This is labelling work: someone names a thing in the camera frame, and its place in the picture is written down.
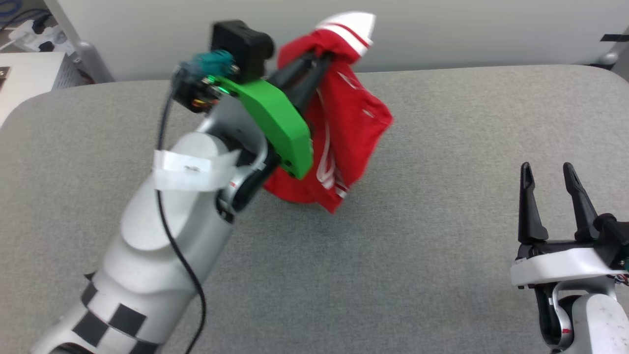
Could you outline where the white power supply box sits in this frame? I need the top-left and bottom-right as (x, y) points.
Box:
(0, 52), (82, 126)

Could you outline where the white cable label tag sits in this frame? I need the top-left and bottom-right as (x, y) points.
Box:
(153, 149), (241, 191)

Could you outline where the grey metal frame post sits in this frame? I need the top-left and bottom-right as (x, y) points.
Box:
(43, 0), (114, 84)

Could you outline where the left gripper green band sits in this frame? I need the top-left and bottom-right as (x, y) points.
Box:
(172, 52), (335, 179)

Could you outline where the grey metal caster leg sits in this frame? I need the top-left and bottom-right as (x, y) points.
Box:
(596, 42), (629, 70)

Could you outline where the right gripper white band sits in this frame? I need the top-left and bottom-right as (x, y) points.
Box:
(510, 162), (629, 288)

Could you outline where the red basketball jersey number 23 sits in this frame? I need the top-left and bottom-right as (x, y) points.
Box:
(263, 12), (394, 214)

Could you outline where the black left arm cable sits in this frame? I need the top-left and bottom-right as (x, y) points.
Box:
(156, 69), (207, 354)

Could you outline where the teal left cable connector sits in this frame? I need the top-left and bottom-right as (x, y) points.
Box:
(178, 49), (237, 80)

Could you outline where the blue floor cable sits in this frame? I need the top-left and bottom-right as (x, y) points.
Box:
(0, 0), (25, 21)

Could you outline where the white power strip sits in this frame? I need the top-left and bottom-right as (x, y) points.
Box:
(9, 19), (72, 54)

